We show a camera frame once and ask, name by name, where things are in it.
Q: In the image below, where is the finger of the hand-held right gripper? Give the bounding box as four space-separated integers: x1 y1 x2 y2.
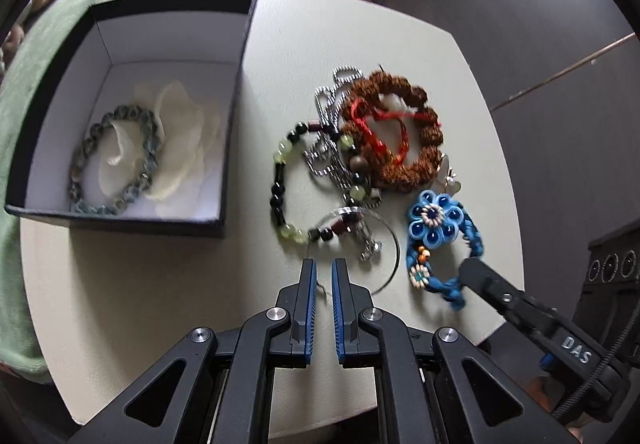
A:
459 258 558 341

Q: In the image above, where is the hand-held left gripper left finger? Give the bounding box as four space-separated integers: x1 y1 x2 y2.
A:
67 258 321 444

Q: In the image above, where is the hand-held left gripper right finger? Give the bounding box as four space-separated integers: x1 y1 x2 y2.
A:
332 258 581 444

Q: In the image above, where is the blue braided flower bracelet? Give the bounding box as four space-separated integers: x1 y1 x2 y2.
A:
405 189 483 312

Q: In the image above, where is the thin silver wire bangle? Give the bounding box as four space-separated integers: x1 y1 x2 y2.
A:
305 205 401 297

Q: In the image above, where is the green and black bead bracelet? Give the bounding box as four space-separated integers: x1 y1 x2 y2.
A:
271 120 383 247

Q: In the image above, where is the brown rough bead bracelet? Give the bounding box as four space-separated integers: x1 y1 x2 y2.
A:
340 69 445 190

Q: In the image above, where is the red string bracelet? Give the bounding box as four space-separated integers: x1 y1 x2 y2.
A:
347 97 443 162

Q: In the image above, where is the silver chain necklace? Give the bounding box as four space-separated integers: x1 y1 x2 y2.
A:
305 66 373 197

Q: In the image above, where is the dark box with white lining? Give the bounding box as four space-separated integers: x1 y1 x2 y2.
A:
4 0 259 239

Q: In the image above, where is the white square table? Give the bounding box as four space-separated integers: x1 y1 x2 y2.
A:
20 0 526 427

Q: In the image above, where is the black case with round dials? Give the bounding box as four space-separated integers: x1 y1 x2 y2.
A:
572 223 640 375

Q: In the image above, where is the small white shell earring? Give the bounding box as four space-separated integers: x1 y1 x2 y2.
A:
439 155 464 196

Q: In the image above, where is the white tissue paper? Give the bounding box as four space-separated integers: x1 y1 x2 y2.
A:
97 80 223 217

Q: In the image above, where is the green bed sheet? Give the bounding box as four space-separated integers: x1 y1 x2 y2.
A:
0 0 211 385

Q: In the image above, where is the black braided cable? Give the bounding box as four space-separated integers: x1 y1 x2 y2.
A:
560 319 640 427

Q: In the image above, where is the grey green bead bracelet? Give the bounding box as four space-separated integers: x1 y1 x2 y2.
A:
68 104 163 216

